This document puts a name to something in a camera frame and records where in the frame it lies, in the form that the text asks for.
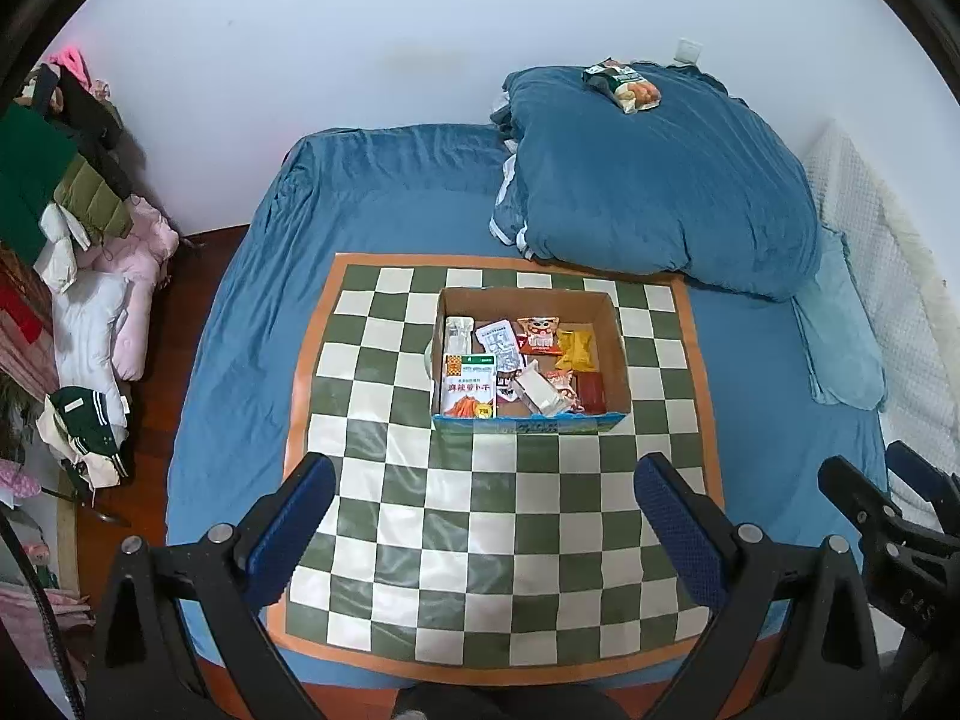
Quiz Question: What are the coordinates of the yellow snack packet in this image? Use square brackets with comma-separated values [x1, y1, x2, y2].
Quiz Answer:
[555, 328, 597, 372]

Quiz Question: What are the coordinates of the brown cardboard box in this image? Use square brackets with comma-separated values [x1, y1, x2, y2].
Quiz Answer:
[429, 286, 632, 436]

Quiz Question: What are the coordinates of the dark red snack packet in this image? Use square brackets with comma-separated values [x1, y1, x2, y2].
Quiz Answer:
[574, 371, 608, 413]

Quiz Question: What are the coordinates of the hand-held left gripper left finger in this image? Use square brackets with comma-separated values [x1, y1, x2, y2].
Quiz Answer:
[86, 452, 337, 720]

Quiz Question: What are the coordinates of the pink jacket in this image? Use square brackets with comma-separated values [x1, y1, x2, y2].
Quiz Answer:
[75, 195, 181, 383]

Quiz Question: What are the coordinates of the green white checkered mat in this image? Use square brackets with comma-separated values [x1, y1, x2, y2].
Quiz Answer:
[266, 255, 725, 687]

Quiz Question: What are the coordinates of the black garment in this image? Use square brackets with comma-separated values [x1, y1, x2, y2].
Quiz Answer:
[37, 64, 125, 151]

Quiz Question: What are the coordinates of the dark green cloth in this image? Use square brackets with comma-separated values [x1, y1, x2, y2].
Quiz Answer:
[0, 101, 83, 260]

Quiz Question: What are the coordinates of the orange carrot snack packet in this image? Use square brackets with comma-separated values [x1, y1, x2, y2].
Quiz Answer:
[441, 352, 497, 421]

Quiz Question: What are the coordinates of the blue duvet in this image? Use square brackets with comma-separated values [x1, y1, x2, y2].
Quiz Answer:
[491, 61, 822, 302]

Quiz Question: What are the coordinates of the light blue pillow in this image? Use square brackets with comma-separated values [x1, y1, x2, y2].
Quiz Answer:
[791, 229, 890, 410]

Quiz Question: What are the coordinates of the green orange snack bag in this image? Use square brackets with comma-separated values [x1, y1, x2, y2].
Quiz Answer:
[583, 58, 662, 115]

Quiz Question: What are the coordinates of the olive puffer jacket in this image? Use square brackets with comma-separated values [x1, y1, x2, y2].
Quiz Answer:
[52, 154, 136, 241]

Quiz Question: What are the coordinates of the white brown snack packet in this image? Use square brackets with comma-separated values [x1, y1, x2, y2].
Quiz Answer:
[514, 360, 575, 415]

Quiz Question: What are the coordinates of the orange panda snack packet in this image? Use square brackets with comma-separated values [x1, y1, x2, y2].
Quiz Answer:
[516, 316, 565, 356]

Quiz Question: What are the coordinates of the black cable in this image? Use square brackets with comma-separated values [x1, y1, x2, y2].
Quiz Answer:
[0, 502, 87, 720]

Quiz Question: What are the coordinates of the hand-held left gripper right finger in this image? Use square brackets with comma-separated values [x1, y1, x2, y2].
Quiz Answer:
[634, 452, 882, 720]

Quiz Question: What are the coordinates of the green white garment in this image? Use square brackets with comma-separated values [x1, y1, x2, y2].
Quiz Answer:
[37, 386, 132, 488]

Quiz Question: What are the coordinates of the white jacket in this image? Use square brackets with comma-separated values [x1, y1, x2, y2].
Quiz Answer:
[34, 202, 132, 398]

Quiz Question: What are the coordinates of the white knitted blanket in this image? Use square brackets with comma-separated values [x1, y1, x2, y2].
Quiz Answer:
[799, 120, 960, 511]

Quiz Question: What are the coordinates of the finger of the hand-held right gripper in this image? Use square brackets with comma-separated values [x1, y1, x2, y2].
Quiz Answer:
[817, 456, 901, 541]
[885, 441, 960, 518]

